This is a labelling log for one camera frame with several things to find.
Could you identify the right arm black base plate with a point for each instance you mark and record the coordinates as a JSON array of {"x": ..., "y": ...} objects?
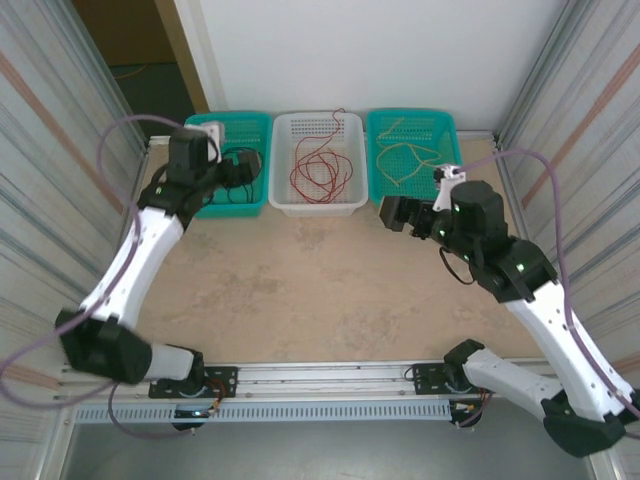
[{"x": 425, "y": 375}]

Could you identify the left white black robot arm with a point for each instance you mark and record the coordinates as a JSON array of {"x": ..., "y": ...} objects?
[{"x": 130, "y": 265}]

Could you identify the teal plastic basket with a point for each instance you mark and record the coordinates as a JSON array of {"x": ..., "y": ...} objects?
[
  {"x": 245, "y": 127},
  {"x": 440, "y": 130}
]

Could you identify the aluminium mounting rail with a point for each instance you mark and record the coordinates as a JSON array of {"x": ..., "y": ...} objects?
[{"x": 325, "y": 377}]

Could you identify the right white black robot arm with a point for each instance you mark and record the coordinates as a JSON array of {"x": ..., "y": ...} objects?
[{"x": 550, "y": 325}]

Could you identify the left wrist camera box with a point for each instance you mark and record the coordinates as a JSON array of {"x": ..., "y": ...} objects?
[{"x": 212, "y": 131}]

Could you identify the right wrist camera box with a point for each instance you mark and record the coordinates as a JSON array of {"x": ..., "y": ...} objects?
[{"x": 445, "y": 187}]

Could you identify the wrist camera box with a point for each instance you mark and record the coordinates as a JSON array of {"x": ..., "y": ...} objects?
[
  {"x": 445, "y": 187},
  {"x": 212, "y": 131}
]

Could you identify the brown wooden door frame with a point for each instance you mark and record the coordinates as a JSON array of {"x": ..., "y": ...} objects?
[{"x": 181, "y": 50}]

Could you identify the white plastic basket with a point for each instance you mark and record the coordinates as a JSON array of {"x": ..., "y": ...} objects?
[{"x": 280, "y": 165}]

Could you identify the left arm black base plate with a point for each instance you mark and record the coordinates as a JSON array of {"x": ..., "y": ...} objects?
[{"x": 222, "y": 377}]

